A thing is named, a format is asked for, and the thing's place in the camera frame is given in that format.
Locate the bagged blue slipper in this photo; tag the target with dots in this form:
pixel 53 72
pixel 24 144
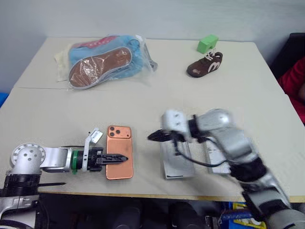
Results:
pixel 107 62

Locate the cream paper sheet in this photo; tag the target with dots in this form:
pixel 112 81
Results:
pixel 61 63

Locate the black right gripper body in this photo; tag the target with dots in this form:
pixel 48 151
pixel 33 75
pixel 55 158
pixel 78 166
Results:
pixel 179 138

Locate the blue object at table edge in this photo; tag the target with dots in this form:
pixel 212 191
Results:
pixel 3 99

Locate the person in red clothing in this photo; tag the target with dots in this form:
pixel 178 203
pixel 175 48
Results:
pixel 294 78

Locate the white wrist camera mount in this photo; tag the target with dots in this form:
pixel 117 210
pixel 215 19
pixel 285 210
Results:
pixel 94 136
pixel 174 121

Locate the white phone box lid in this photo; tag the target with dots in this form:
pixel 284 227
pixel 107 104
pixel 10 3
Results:
pixel 218 157

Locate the blue plastic crate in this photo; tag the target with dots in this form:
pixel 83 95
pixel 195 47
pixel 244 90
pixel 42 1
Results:
pixel 230 215

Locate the blue shoe with pink lining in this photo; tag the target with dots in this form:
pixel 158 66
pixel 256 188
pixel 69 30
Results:
pixel 119 41

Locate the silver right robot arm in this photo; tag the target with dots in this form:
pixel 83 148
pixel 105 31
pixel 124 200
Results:
pixel 236 143

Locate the small brown toy shoe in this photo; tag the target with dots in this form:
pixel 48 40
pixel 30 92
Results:
pixel 205 65

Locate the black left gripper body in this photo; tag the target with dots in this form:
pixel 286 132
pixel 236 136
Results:
pixel 94 162

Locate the dark rounded shape under table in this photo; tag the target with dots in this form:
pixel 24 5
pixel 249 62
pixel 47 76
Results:
pixel 127 217
pixel 186 215

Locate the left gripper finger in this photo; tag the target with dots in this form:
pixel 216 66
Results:
pixel 114 157
pixel 112 162

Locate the blue shoe with brown sole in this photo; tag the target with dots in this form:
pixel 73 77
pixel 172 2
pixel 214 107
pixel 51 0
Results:
pixel 100 68

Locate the orange smartphone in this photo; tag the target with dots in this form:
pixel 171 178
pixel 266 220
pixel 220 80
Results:
pixel 119 145

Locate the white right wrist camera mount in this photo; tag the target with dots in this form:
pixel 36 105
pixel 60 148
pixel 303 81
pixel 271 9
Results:
pixel 174 121

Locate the black chair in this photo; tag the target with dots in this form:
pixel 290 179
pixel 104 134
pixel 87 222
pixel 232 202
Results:
pixel 288 50

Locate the green foam block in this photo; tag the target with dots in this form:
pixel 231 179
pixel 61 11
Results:
pixel 206 44

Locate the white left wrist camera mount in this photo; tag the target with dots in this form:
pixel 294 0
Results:
pixel 94 136

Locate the yellow package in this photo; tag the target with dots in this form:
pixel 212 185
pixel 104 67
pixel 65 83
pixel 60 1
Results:
pixel 247 221

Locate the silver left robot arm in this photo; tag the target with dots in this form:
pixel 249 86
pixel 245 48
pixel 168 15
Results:
pixel 51 158

